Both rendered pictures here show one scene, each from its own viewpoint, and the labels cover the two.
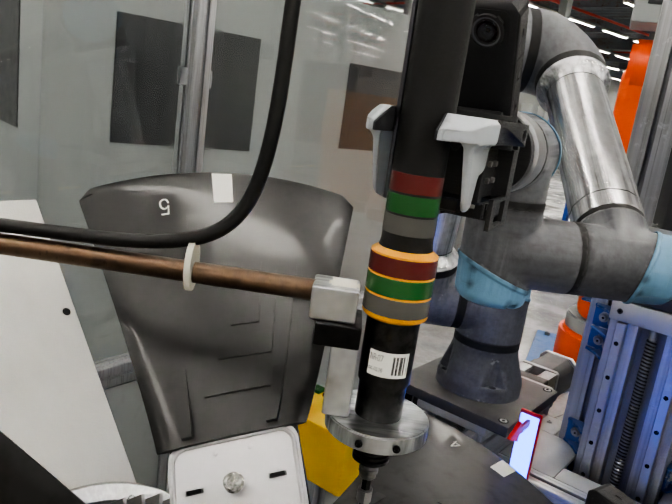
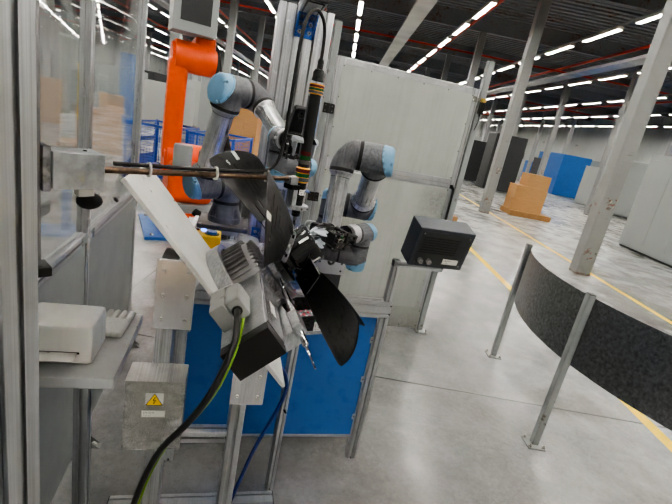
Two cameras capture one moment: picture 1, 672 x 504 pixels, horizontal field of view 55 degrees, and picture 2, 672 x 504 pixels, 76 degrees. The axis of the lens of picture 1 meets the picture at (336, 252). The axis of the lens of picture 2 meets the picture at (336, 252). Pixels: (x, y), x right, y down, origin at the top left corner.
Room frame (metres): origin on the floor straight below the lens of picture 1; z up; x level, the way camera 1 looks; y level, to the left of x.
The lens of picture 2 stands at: (-0.53, 0.89, 1.57)
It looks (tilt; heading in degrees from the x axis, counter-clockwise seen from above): 16 degrees down; 309
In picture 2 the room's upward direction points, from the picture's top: 11 degrees clockwise
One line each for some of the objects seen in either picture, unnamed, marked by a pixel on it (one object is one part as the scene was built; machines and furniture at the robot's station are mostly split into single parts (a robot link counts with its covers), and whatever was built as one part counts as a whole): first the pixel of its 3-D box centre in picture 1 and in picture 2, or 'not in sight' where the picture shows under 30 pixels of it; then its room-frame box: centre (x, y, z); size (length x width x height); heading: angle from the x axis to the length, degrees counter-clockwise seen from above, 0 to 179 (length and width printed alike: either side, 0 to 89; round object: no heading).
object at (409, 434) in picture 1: (371, 359); (296, 192); (0.41, -0.03, 1.34); 0.09 x 0.07 x 0.10; 89
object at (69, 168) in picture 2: not in sight; (69, 167); (0.41, 0.58, 1.38); 0.10 x 0.07 x 0.09; 89
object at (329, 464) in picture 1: (319, 437); (198, 244); (0.87, -0.01, 1.02); 0.16 x 0.10 x 0.11; 54
